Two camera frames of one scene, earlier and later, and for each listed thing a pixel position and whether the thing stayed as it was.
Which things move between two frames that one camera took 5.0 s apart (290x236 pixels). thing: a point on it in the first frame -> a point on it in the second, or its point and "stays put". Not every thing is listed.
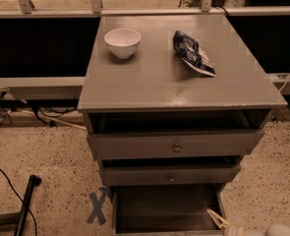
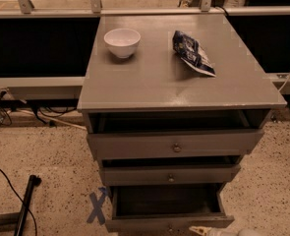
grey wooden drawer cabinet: [169, 138] stays put
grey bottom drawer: [171, 209] stays put
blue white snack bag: [191, 52] stays put
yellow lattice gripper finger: [218, 219] -> [203, 230]
